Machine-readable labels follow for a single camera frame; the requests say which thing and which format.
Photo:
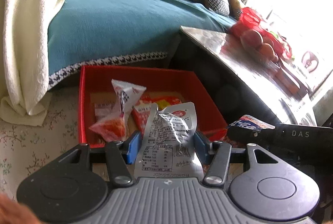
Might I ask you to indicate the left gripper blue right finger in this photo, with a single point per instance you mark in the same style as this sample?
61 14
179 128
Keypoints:
214 154

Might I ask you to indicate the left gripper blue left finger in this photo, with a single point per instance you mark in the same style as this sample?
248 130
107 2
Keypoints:
119 154

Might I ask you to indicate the blue red snack packet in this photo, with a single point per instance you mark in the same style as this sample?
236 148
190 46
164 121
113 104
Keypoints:
249 122

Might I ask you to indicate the silver snack packet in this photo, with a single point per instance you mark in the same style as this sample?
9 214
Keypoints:
167 149

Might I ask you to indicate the person's left hand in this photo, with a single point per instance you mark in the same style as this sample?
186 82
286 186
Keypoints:
15 213

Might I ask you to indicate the white black snack packet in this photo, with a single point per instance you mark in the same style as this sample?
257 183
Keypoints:
113 126

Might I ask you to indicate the marble coffee table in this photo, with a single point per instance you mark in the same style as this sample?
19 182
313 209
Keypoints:
237 83

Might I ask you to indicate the red white snack packet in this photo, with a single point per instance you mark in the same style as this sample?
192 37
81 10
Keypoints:
141 111

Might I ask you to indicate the red cardboard box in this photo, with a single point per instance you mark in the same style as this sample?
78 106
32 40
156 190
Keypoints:
96 88

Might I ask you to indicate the yellow red snack packet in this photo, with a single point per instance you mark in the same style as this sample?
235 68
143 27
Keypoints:
169 100

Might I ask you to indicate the red bag of apples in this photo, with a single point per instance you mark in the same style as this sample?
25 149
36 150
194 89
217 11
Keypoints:
257 38

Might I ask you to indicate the teal sofa cover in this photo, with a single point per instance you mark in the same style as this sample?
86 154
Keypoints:
121 32

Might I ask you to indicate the white knitted blanket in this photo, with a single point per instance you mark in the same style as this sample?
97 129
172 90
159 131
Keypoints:
24 59

